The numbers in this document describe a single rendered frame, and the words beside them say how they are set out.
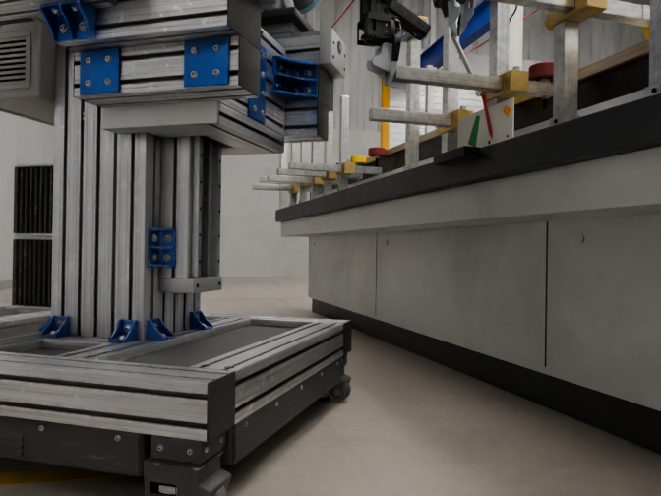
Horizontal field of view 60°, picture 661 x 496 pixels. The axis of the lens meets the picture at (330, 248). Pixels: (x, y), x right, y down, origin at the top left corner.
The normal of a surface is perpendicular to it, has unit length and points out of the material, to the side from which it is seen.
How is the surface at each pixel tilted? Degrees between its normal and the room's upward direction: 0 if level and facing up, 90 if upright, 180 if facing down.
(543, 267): 90
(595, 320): 90
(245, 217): 90
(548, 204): 90
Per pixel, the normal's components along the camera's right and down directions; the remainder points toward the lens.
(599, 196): -0.96, -0.02
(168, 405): -0.29, -0.01
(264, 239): 0.22, 0.00
